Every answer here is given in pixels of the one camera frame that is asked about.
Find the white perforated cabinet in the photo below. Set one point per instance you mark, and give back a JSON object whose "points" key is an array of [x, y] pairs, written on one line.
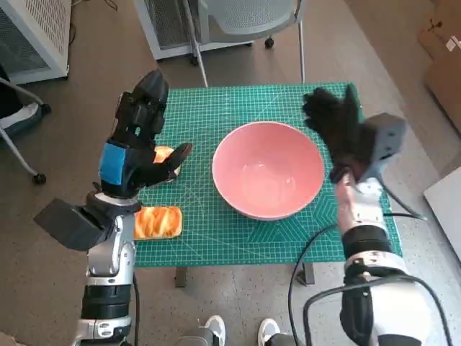
{"points": [[36, 32]]}

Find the pink bowl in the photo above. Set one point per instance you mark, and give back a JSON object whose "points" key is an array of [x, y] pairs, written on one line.
{"points": [[268, 169]]}

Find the green cutting mat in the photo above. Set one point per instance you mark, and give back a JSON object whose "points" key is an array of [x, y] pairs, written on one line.
{"points": [[230, 108]]}

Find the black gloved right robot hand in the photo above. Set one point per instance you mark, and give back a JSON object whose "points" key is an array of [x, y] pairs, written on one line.
{"points": [[338, 122]]}

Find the rectangular striped toy bread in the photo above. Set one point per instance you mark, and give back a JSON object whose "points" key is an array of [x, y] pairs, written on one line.
{"points": [[156, 221]]}

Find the grey mesh chair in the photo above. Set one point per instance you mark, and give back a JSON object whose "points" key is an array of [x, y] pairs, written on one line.
{"points": [[252, 18]]}

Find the dark table leg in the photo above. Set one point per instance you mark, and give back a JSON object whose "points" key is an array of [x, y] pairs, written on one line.
{"points": [[308, 274], [181, 277]]}

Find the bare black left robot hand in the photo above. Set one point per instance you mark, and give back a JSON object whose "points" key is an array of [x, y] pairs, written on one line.
{"points": [[137, 119]]}

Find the round toy bread bun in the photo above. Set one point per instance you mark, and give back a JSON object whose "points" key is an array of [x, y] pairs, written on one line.
{"points": [[162, 153]]}

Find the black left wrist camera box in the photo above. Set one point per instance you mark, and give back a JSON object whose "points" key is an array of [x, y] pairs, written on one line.
{"points": [[68, 223]]}

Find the white board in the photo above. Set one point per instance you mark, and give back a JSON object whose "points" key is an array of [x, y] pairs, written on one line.
{"points": [[446, 209]]}

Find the office chair with castors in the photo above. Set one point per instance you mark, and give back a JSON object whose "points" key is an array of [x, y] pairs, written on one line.
{"points": [[14, 119]]}

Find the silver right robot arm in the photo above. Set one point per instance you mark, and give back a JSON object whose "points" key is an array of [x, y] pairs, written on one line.
{"points": [[363, 216]]}

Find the white wheeled cabinet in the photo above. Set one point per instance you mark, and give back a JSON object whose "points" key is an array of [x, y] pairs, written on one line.
{"points": [[165, 29]]}

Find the brown cardboard box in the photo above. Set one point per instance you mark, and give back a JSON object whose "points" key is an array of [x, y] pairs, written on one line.
{"points": [[443, 54]]}

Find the dark right wrist camera box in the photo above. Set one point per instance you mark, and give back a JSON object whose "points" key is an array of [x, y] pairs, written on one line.
{"points": [[389, 140]]}

